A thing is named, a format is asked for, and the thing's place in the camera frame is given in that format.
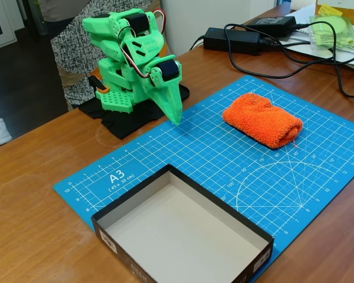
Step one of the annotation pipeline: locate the orange terry towel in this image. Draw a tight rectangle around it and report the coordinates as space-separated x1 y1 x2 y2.
222 93 303 150

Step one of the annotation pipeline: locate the black shallow cardboard box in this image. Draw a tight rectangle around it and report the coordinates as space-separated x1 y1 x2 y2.
90 164 275 283

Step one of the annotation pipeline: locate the black cloth under robot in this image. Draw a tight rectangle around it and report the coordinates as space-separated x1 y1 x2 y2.
77 83 191 140

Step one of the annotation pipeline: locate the orange black table clamp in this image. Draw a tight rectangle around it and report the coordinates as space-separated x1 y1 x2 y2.
87 75 109 94

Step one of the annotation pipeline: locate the black power adapter blue light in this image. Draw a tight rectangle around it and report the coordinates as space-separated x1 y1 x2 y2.
203 27 262 56

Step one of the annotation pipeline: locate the person in speckled garment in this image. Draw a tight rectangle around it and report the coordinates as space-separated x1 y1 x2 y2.
37 0 163 107

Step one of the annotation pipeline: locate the blue cutting mat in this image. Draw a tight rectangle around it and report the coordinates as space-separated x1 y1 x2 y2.
52 74 354 283

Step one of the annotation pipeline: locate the black power adapter with label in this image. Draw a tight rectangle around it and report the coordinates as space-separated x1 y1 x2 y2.
247 15 297 38

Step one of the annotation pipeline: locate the plastic bag of green parts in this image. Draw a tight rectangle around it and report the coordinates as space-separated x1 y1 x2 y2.
309 14 354 51

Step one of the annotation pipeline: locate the yellow sticky note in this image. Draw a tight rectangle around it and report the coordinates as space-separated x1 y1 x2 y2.
317 3 343 19

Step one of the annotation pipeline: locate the brown cardboard box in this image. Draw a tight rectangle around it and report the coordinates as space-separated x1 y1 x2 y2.
313 0 354 27

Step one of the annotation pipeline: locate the red white black servo wire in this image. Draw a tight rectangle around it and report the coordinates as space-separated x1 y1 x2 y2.
117 9 168 80

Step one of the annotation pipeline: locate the short black power cable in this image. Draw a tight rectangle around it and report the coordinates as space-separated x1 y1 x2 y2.
258 20 354 51

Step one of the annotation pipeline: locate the long black power cable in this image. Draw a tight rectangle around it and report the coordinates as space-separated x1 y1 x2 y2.
223 22 354 98

